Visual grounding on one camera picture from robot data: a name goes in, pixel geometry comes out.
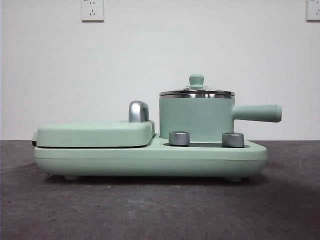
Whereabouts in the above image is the glass lid with green knob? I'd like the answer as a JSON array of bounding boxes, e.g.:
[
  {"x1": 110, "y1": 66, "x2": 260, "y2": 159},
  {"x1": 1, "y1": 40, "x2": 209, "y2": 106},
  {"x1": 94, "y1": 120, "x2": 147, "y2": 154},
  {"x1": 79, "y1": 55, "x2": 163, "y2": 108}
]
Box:
[{"x1": 159, "y1": 73, "x2": 236, "y2": 99}]

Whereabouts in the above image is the silver control knob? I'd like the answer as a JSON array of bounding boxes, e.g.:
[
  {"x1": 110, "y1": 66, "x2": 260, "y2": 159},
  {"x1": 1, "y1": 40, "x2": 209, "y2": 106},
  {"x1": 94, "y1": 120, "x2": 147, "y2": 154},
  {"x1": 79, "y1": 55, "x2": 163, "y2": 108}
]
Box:
[
  {"x1": 168, "y1": 130, "x2": 190, "y2": 146},
  {"x1": 221, "y1": 131, "x2": 246, "y2": 148}
]

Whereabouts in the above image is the green breakfast machine base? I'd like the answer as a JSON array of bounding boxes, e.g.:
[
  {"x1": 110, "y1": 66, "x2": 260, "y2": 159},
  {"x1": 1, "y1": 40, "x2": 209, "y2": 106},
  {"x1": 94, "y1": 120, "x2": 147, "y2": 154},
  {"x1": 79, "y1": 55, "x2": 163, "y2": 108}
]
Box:
[{"x1": 33, "y1": 133, "x2": 269, "y2": 182}]

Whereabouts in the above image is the green griddle cover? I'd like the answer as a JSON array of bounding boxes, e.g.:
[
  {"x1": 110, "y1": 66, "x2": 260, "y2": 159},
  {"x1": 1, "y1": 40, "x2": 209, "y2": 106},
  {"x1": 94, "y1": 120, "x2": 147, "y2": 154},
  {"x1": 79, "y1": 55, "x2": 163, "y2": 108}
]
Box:
[{"x1": 31, "y1": 119, "x2": 157, "y2": 148}]

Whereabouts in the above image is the chrome griddle cover handle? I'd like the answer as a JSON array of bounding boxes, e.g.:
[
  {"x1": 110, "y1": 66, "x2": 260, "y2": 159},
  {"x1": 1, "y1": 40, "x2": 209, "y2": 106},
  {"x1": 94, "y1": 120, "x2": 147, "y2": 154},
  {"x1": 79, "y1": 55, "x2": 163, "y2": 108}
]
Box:
[{"x1": 128, "y1": 100, "x2": 151, "y2": 123}]

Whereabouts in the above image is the green steamer pot with handle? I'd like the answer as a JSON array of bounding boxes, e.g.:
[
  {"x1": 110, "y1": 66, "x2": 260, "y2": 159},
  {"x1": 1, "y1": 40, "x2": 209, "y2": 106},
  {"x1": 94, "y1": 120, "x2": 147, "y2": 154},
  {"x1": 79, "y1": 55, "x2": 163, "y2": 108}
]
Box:
[{"x1": 158, "y1": 94, "x2": 284, "y2": 141}]

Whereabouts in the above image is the white wall socket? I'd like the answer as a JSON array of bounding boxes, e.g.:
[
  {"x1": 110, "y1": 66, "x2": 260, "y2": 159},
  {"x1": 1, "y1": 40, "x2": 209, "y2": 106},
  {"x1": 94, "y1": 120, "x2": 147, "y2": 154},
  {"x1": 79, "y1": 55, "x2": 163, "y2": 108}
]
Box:
[
  {"x1": 305, "y1": 0, "x2": 320, "y2": 22},
  {"x1": 80, "y1": 0, "x2": 105, "y2": 22}
]

